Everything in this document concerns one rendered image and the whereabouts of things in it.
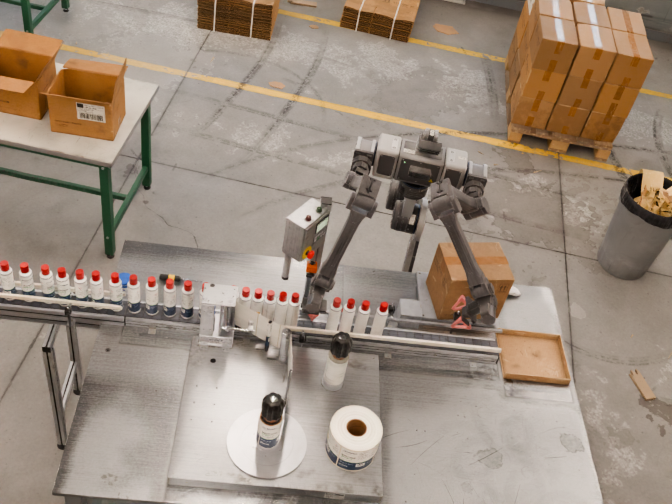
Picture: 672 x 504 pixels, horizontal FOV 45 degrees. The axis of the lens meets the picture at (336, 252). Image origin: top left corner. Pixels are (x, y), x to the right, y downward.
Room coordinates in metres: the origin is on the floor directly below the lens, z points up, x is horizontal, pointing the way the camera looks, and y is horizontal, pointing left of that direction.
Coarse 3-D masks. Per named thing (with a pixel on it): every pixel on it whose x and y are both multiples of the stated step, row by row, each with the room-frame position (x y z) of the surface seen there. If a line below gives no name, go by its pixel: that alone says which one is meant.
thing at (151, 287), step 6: (150, 276) 2.23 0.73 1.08; (150, 282) 2.20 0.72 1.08; (150, 288) 2.20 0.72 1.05; (156, 288) 2.21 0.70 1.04; (150, 294) 2.19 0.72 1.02; (156, 294) 2.21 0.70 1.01; (150, 300) 2.19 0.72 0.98; (156, 300) 2.20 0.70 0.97; (150, 306) 2.19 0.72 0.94; (156, 306) 2.20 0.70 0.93; (150, 312) 2.19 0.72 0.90; (156, 312) 2.20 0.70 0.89
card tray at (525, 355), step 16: (496, 336) 2.53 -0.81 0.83; (512, 336) 2.55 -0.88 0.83; (528, 336) 2.57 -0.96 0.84; (544, 336) 2.58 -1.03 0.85; (560, 336) 2.58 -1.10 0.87; (512, 352) 2.45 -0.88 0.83; (528, 352) 2.47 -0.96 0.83; (544, 352) 2.49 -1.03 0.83; (560, 352) 2.51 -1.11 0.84; (512, 368) 2.36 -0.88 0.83; (528, 368) 2.38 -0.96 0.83; (544, 368) 2.40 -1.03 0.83; (560, 368) 2.42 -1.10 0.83
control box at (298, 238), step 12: (312, 204) 2.43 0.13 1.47; (288, 216) 2.34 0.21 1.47; (300, 216) 2.35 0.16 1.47; (312, 216) 2.36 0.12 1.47; (324, 216) 2.39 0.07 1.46; (288, 228) 2.32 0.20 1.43; (300, 228) 2.29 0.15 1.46; (312, 228) 2.32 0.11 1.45; (288, 240) 2.31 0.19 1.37; (300, 240) 2.29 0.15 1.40; (312, 240) 2.34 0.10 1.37; (324, 240) 2.42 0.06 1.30; (288, 252) 2.31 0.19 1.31; (300, 252) 2.29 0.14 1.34
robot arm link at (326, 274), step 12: (348, 204) 2.32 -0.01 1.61; (348, 216) 2.33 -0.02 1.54; (360, 216) 2.31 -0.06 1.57; (348, 228) 2.29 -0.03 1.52; (336, 240) 2.30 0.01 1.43; (348, 240) 2.28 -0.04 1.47; (336, 252) 2.26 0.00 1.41; (324, 264) 2.25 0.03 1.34; (336, 264) 2.25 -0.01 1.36; (324, 276) 2.24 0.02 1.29
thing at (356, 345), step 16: (160, 304) 2.26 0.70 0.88; (128, 320) 2.15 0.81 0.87; (144, 320) 2.16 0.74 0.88; (160, 320) 2.18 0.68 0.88; (320, 320) 2.36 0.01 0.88; (240, 336) 2.21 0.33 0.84; (256, 336) 2.22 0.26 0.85; (304, 336) 2.25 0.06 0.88; (464, 336) 2.45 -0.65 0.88; (384, 352) 2.30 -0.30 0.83; (400, 352) 2.31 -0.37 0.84; (416, 352) 2.31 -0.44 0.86; (432, 352) 2.32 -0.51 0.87; (448, 352) 2.33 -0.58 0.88; (464, 352) 2.35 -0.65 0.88
